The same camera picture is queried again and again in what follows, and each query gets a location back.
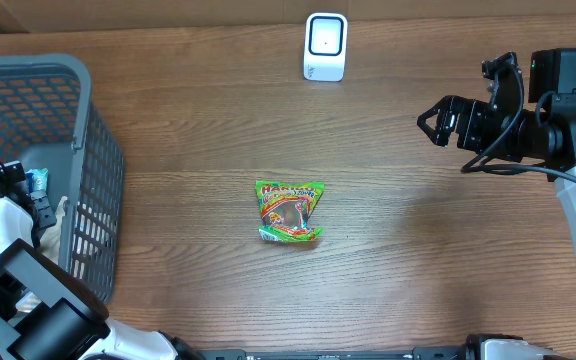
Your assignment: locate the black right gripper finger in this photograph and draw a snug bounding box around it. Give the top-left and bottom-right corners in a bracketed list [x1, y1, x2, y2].
[417, 95, 455, 131]
[420, 122, 455, 147]

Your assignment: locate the light teal snack packet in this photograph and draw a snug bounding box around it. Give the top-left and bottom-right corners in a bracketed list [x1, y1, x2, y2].
[25, 168, 49, 193]

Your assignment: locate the beige snack bag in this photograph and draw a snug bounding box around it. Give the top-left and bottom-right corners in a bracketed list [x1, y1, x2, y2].
[15, 195, 69, 314]

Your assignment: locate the green gummy candy bag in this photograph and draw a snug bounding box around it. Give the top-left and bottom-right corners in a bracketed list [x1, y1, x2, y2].
[255, 180, 325, 243]

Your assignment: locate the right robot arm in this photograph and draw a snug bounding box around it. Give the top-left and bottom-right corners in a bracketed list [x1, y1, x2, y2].
[417, 48, 576, 257]

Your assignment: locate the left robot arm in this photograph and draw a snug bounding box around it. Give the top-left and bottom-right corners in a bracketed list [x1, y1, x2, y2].
[0, 161, 202, 360]

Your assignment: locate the white barcode scanner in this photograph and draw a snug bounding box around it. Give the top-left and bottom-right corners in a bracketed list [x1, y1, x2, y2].
[303, 12, 348, 82]

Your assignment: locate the grey plastic laundry basket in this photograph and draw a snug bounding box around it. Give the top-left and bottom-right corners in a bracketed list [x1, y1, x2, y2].
[0, 54, 125, 301]

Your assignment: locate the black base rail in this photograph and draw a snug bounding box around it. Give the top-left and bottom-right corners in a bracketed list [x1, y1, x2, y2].
[187, 333, 557, 360]

